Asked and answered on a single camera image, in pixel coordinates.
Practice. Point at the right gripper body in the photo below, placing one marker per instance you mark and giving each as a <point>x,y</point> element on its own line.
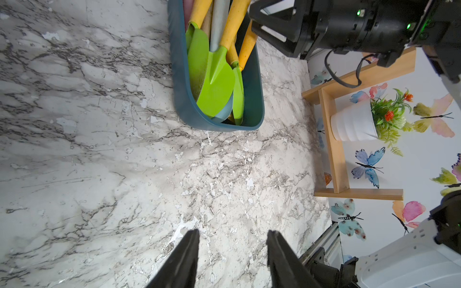
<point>382,28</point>

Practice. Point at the wooden zigzag shelf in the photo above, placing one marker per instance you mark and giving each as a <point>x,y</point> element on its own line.
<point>325,96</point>

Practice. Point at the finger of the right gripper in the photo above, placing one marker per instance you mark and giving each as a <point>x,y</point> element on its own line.
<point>290,31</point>

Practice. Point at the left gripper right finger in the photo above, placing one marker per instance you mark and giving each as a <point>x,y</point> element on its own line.
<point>286,269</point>

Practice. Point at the red flower plant white pot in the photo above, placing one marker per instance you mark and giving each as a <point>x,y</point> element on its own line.
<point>374,119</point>

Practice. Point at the green trowel light-blue handle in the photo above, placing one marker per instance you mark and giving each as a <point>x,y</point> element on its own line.
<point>238,63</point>

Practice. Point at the green shovel wooden handle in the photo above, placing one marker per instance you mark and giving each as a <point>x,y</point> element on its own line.
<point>206,25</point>

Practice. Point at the green narrow shovel yellow handle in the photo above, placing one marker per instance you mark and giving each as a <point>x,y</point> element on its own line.
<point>197,44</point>

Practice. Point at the purple shovel pink handle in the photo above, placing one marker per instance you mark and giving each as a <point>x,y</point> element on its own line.
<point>187,7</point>

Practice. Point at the light blue plastic scoop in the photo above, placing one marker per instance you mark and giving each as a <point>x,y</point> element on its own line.
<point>219,18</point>

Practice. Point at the dark teal storage box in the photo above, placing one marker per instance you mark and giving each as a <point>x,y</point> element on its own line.
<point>185,105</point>

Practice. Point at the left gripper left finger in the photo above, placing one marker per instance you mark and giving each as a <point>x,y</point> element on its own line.
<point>180,269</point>

